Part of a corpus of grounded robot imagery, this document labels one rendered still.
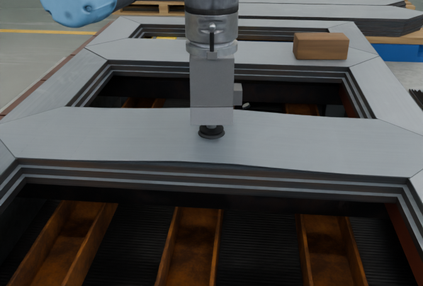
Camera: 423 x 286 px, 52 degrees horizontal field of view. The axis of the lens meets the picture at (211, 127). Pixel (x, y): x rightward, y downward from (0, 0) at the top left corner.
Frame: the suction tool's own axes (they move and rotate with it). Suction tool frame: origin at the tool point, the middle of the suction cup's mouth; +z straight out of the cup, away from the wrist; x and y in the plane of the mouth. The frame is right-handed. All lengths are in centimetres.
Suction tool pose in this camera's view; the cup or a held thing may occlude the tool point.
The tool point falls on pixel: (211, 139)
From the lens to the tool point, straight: 70.6
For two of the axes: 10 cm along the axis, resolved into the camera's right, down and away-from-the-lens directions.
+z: 0.0, 8.9, 4.7
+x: -10.0, 0.0, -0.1
